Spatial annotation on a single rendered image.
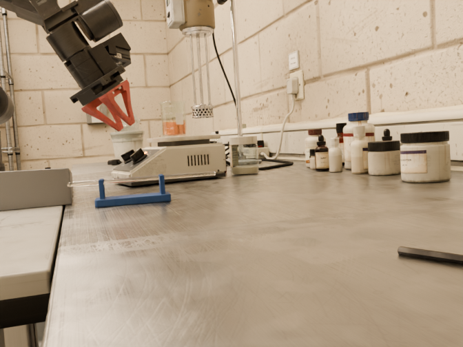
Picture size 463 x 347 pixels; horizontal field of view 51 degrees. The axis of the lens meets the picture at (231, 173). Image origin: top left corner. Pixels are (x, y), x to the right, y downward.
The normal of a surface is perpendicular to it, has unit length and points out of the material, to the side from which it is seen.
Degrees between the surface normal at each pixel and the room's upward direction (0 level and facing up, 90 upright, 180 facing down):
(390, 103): 90
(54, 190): 90
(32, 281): 90
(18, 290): 90
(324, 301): 0
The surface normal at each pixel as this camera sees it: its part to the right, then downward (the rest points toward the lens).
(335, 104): -0.95, 0.08
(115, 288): -0.06, -1.00
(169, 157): 0.48, 0.04
